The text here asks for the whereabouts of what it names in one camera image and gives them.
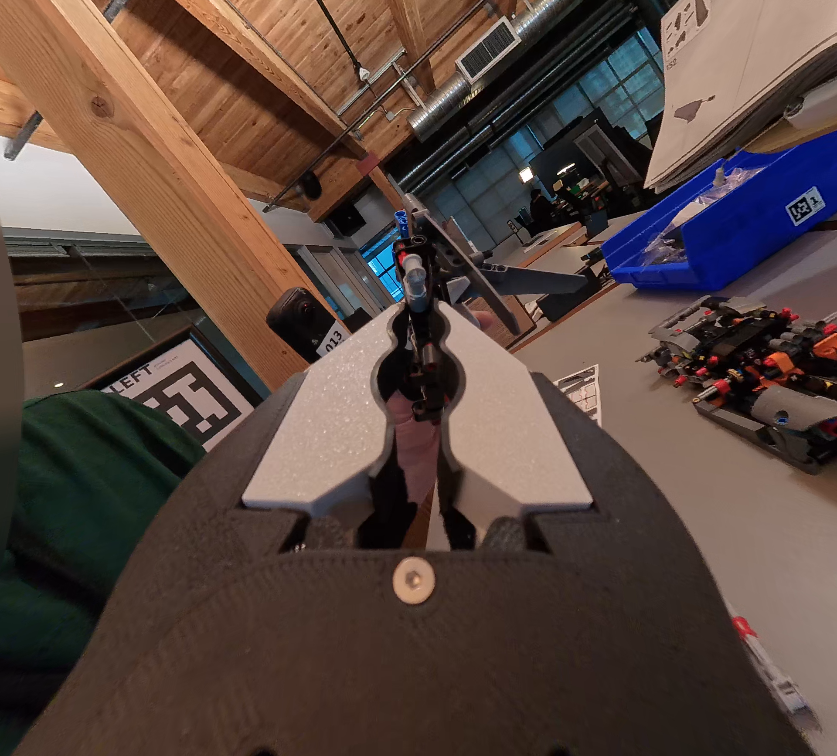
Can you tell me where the open instruction booklet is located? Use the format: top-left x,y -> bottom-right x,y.
644,0 -> 837,195

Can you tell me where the small black lego subassembly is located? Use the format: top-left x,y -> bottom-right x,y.
392,194 -> 591,425

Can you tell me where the clear plastic bag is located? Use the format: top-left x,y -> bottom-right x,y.
641,217 -> 694,265

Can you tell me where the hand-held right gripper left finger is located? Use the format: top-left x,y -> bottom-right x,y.
242,305 -> 419,551

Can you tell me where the white book stand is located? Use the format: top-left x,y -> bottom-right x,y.
742,92 -> 837,157

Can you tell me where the lego sticker sheet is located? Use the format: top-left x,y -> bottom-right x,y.
555,365 -> 603,428

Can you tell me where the large lego car chassis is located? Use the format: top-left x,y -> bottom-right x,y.
637,295 -> 837,477

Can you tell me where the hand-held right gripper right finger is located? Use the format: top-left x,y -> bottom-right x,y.
428,302 -> 593,551

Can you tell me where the green sweater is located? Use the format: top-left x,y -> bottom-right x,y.
0,390 -> 208,756

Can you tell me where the blue parts bin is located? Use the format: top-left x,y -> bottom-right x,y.
600,148 -> 837,292

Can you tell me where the silver ventilation duct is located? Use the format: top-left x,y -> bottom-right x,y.
405,0 -> 663,144

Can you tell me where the black tray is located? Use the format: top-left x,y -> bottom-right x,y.
536,272 -> 619,323

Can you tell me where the person's left hand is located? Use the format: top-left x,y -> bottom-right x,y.
391,309 -> 496,509

